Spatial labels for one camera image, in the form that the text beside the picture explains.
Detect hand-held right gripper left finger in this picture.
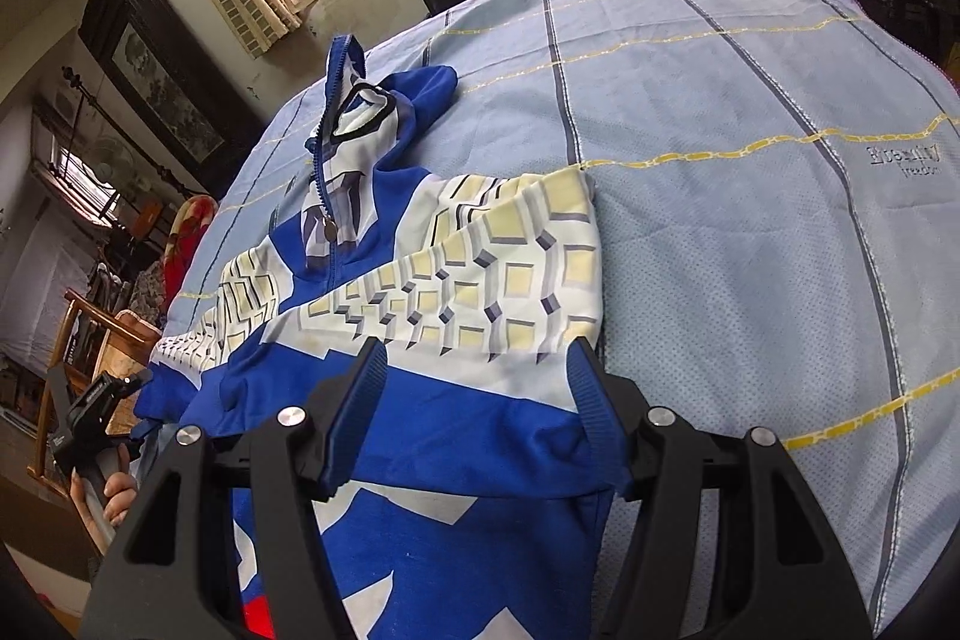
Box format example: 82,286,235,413
88,334,391,640

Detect white standing fan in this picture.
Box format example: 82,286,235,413
91,136,137,185

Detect dark framed painting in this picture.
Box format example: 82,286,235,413
79,0,269,165

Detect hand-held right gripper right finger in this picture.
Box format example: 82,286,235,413
566,340,875,640

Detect red patterned blanket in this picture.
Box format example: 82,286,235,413
160,194,218,311

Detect light blue checked bedsheet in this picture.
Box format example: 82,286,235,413
127,0,960,640

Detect person's left hand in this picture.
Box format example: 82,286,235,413
71,452,140,558

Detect wooden chair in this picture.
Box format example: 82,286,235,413
28,287,163,498

